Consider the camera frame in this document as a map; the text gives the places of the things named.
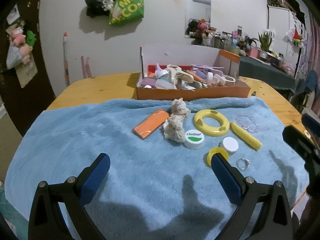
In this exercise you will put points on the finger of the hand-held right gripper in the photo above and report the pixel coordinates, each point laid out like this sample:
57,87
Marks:
312,127
300,142

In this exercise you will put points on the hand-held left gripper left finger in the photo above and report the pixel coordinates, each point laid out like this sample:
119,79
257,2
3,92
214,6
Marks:
96,177

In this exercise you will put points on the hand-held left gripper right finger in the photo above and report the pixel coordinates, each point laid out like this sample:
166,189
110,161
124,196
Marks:
225,177

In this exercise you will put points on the plain white bottle cap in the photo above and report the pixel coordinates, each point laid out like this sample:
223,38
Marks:
230,145

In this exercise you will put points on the yellow plastic stick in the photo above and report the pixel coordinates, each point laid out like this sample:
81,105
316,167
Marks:
245,136

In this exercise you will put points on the white cap with green label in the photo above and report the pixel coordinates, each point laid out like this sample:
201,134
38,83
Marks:
194,138

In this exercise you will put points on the beige fluffy plush toy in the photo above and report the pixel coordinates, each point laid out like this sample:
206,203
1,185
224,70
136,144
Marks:
175,125

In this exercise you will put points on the orange flat pack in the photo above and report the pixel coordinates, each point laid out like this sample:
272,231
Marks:
150,123

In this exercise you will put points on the orange cardboard box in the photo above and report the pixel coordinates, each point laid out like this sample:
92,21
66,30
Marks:
187,93

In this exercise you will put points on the yellow bottle cap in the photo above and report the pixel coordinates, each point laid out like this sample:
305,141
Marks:
212,152

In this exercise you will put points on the light blue fluffy towel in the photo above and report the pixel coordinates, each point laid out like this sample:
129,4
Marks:
75,142

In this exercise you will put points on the blue cloth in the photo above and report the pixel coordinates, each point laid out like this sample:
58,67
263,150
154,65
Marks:
311,82

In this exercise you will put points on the clear plastic hair clip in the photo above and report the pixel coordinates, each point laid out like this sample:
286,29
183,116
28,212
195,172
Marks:
252,127

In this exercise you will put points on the counter with dark cloth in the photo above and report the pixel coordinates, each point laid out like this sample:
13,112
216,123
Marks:
265,72

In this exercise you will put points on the pink curtain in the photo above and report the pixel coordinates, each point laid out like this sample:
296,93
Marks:
313,40

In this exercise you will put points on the round wooden table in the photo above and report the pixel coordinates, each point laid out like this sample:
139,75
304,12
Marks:
100,87

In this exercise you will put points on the red and green hanging ornament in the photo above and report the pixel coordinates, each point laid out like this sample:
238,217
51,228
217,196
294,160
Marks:
297,38

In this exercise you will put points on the potted green plant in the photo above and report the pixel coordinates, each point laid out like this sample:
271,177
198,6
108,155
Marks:
265,41

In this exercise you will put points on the white cabinet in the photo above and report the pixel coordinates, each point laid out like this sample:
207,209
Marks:
280,22

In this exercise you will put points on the large purple plastic clip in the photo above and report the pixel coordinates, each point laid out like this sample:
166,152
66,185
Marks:
205,67

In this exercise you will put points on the pile of assorted plastic pieces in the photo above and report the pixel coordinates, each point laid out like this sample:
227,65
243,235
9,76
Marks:
162,82

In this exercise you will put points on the beige hair claw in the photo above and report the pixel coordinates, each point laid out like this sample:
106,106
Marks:
175,71

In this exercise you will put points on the striped stick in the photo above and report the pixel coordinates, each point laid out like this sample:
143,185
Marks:
66,60

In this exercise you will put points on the row of jars and bottles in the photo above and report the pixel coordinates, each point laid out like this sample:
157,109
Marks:
225,41

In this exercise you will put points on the dark bag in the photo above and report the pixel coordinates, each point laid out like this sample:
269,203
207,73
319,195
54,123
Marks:
282,0

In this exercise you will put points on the clear plastic bag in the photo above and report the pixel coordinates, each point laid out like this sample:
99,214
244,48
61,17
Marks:
17,60

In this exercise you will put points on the pink rabbit plush toy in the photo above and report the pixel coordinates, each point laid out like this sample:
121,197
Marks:
203,27

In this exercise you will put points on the green plush toy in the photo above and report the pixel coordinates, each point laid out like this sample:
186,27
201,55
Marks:
31,37

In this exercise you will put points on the green shopping bag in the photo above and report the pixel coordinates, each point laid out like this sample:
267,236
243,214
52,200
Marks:
127,7

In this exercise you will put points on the small white plush keyring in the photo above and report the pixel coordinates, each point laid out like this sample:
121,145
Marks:
108,3

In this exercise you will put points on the pink wall sticker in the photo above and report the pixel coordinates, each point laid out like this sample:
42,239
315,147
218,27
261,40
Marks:
86,67

